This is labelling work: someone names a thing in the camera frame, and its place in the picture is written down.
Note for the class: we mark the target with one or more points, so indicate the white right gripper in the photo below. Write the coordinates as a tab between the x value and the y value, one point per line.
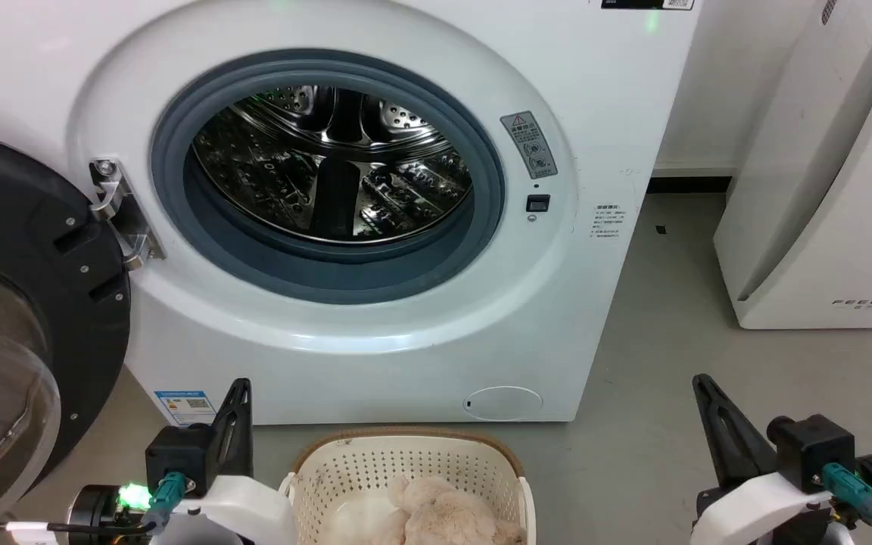
761	507

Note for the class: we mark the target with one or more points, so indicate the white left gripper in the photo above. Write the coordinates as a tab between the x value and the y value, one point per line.
254	507

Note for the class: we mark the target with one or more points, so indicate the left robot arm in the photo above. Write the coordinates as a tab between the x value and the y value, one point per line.
103	515

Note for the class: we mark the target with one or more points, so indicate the beige plush toy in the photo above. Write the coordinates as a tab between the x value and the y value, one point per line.
451	515

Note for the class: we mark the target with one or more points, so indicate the stainless steel washing machine drum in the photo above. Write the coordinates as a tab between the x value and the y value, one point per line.
284	166

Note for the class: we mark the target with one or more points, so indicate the black washing machine door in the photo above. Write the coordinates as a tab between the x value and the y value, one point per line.
20	219

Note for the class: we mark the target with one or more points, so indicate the blue white energy label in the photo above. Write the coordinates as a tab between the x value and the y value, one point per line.
186	407

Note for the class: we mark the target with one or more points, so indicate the cream perforated laundry basket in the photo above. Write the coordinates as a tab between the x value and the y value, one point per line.
375	462

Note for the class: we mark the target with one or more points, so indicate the white fluffy cloth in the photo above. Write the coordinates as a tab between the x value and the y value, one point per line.
360	524

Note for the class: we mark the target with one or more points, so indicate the oval filter cover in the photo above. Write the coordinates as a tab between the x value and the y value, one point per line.
503	403

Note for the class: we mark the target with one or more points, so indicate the metal door hinge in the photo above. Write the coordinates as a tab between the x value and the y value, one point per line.
127	219

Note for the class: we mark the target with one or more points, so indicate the small printed text label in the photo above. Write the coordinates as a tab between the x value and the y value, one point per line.
607	221

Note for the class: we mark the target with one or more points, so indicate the white air purifier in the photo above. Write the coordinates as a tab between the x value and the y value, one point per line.
822	189

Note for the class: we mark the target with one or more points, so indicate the black door latch socket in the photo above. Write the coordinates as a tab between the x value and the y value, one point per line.
538	203

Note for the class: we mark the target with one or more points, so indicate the grey rubber door gasket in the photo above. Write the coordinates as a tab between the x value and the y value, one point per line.
490	189

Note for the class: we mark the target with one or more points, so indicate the white front-load washing machine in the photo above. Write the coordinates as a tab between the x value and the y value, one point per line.
602	113

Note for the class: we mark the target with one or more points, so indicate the grey warning sticker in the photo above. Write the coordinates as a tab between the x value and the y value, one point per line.
529	144

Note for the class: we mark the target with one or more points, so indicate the black label strip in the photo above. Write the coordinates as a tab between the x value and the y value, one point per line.
644	4

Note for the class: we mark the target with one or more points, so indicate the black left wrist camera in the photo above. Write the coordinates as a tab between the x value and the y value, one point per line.
179	454

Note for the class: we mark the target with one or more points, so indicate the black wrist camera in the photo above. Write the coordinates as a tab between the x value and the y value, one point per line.
179	454
814	450

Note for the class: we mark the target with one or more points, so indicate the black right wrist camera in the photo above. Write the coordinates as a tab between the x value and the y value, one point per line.
814	450

